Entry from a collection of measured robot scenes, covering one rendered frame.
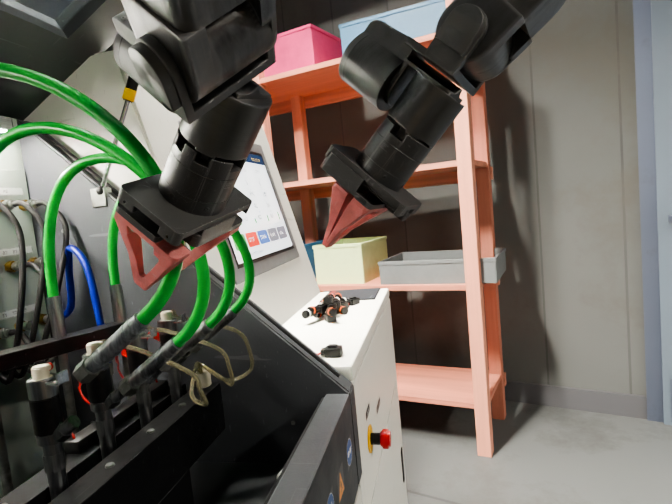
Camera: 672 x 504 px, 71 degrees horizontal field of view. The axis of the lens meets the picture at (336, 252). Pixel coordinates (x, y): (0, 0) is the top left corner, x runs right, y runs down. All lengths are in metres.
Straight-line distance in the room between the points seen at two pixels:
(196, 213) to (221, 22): 0.16
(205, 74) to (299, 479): 0.44
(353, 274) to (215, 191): 2.15
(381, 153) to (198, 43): 0.24
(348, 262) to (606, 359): 1.47
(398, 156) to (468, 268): 1.80
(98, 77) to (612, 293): 2.54
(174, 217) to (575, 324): 2.68
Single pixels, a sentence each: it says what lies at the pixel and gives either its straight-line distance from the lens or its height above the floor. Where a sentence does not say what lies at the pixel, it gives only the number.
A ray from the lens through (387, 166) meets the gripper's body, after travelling 0.48.
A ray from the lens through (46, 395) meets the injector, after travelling 0.59.
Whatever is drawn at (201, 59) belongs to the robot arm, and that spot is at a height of 1.34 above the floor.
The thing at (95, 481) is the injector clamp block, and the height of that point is 0.98.
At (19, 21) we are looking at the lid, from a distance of 0.87.
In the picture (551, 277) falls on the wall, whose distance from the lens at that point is 2.88.
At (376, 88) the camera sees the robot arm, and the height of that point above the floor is 1.36.
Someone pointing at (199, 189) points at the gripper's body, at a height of 1.27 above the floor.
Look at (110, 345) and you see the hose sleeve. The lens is 0.52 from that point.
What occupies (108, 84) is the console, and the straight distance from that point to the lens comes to 0.96.
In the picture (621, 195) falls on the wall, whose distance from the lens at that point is 2.81.
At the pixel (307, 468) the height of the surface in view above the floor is 0.95.
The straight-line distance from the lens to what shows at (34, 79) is 0.55.
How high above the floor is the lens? 1.25
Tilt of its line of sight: 6 degrees down
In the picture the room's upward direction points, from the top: 6 degrees counter-clockwise
